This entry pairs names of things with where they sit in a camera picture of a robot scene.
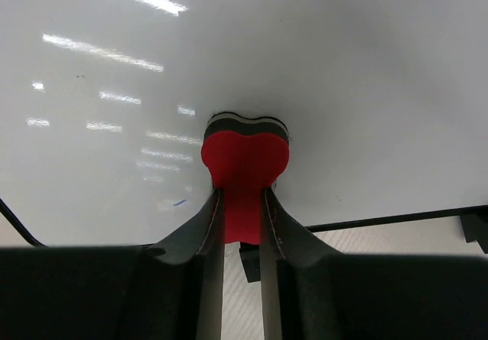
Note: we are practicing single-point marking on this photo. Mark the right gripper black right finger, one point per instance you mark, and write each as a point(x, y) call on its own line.
point(312, 291)

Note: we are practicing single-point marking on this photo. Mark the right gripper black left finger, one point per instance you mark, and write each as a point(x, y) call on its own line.
point(172, 289)

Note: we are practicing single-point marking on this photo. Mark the red bone-shaped eraser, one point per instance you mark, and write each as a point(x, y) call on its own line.
point(244, 156)

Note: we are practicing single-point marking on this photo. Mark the white whiteboard black frame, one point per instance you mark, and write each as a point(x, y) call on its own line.
point(104, 104)

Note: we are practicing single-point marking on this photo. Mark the left black whiteboard foot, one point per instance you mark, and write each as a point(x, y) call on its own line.
point(249, 255)

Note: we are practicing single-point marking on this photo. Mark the black whiteboard foot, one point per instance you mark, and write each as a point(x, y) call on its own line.
point(249, 255)
point(474, 227)

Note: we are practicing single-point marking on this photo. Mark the right black whiteboard foot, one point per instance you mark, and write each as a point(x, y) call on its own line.
point(474, 227)

